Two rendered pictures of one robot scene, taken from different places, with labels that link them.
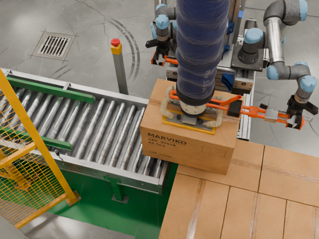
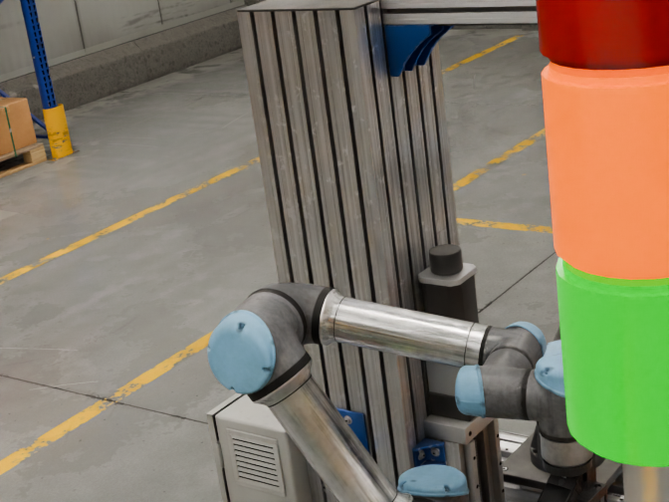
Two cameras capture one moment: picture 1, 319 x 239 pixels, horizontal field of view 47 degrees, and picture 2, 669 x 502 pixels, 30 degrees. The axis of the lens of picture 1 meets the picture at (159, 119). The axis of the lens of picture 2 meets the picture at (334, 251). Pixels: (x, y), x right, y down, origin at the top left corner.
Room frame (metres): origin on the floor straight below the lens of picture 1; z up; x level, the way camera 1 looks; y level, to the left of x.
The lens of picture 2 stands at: (1.26, 1.56, 2.34)
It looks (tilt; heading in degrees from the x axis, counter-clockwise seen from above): 20 degrees down; 294
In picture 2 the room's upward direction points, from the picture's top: 8 degrees counter-clockwise
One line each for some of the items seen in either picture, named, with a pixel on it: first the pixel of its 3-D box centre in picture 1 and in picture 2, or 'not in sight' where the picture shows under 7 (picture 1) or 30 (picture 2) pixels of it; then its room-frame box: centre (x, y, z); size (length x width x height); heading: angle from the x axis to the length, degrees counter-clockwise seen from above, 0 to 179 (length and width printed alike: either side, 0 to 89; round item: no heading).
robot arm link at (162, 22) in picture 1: (162, 24); (560, 395); (1.64, -0.04, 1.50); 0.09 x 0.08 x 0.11; 179
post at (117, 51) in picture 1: (122, 85); not in sight; (1.99, 0.31, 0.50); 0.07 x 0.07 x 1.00; 73
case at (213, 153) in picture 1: (192, 127); not in sight; (1.31, -0.22, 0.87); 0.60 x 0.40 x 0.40; 72
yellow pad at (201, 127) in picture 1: (189, 120); not in sight; (1.22, -0.19, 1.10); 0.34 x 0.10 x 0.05; 72
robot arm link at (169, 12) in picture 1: (164, 13); (498, 386); (1.74, -0.05, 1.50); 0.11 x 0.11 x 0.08; 89
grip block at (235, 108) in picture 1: (234, 107); not in sight; (1.23, -0.45, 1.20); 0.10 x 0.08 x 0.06; 162
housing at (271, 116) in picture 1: (270, 116); not in sight; (1.17, -0.66, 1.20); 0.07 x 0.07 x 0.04; 72
